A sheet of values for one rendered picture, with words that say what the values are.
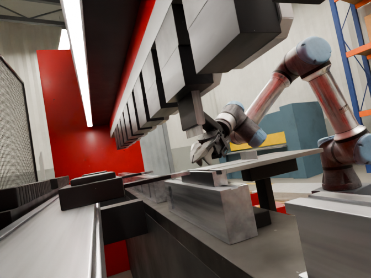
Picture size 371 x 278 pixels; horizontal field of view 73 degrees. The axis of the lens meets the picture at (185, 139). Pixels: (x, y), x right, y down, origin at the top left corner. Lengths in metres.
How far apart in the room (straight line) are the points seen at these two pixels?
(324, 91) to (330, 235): 0.87
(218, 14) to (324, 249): 0.31
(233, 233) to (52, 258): 0.32
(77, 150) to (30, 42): 6.54
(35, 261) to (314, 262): 0.26
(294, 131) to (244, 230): 5.89
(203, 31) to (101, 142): 2.36
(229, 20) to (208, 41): 0.06
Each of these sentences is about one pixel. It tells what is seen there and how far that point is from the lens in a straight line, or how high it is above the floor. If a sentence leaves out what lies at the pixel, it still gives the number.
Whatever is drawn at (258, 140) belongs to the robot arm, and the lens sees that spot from 0.96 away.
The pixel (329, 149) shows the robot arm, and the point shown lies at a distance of 1.24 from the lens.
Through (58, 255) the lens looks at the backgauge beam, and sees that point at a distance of 0.23.
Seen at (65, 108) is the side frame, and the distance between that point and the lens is 2.78.
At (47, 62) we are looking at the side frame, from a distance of 2.93.
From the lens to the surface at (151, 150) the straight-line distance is 8.76.
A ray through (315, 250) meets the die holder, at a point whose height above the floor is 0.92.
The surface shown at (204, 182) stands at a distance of 0.55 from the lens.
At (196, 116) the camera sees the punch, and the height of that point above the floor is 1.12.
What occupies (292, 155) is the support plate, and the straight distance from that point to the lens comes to 0.61.
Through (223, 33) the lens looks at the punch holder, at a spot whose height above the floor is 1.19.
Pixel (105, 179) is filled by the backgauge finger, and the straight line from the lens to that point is 0.50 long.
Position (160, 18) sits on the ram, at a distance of 0.63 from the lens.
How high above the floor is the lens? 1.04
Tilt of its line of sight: 3 degrees up
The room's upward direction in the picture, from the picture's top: 10 degrees counter-clockwise
